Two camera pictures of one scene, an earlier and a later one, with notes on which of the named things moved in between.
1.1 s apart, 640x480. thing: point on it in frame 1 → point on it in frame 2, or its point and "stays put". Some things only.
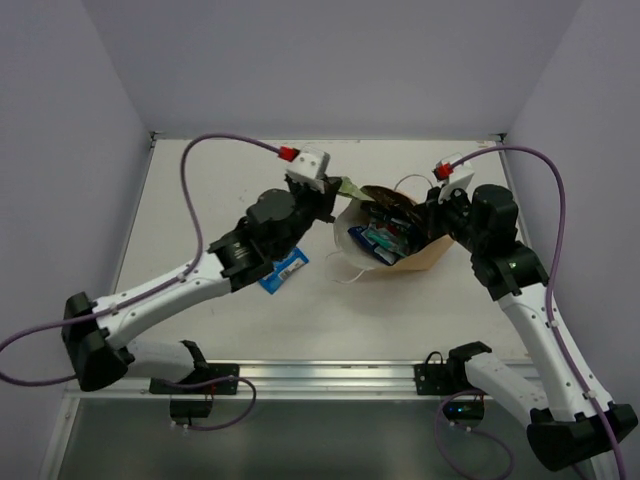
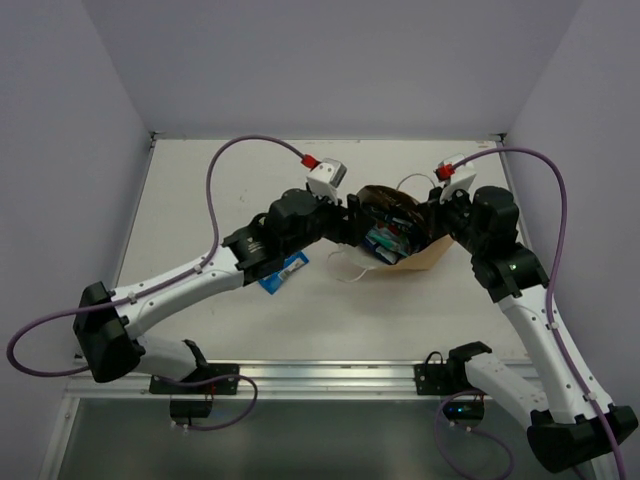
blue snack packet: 283,268 stays put
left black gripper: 314,195 → 345,222
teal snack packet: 389,240 stays put
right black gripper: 434,208 stays put
